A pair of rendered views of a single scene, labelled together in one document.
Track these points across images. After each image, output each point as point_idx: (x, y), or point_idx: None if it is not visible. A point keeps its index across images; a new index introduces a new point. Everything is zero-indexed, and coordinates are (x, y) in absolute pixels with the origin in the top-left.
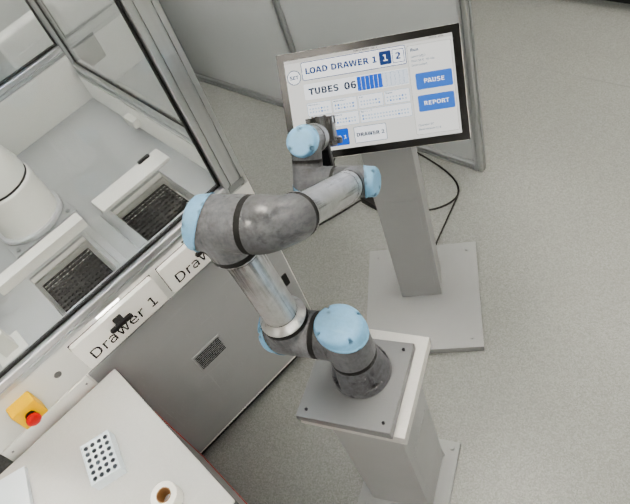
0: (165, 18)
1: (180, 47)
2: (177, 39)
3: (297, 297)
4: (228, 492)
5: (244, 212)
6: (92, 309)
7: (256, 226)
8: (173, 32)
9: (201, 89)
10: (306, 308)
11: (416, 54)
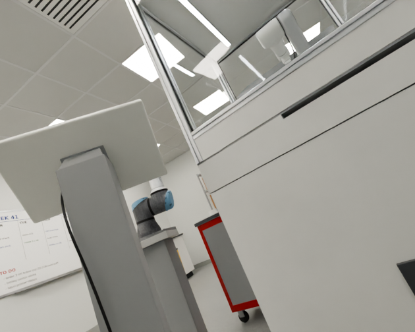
0: (153, 66)
1: (159, 79)
2: (158, 75)
3: (153, 191)
4: (198, 224)
5: None
6: None
7: None
8: (156, 72)
9: (168, 100)
10: (151, 195)
11: None
